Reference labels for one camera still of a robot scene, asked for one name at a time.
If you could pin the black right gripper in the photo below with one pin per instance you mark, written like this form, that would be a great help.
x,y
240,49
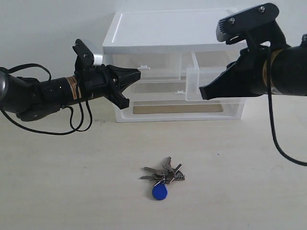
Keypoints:
x,y
264,43

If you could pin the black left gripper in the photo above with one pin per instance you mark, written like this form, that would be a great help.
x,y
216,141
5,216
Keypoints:
x,y
95,82

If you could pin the key bunch with blue fob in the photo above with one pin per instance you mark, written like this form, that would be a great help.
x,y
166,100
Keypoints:
x,y
163,177

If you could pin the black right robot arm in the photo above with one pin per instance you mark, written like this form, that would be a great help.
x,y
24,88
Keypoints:
x,y
288,75

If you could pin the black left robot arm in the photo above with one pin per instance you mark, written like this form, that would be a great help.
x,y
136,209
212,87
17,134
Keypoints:
x,y
31,100

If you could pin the white plastic drawer cabinet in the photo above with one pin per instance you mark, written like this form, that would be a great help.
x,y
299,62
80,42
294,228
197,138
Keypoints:
x,y
173,31

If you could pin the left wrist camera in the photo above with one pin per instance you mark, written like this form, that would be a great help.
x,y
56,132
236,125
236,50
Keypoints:
x,y
88,53

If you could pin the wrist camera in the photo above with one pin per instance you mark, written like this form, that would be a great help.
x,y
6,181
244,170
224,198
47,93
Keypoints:
x,y
247,20
88,53

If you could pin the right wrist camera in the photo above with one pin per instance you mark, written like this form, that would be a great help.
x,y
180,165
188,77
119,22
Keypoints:
x,y
247,20

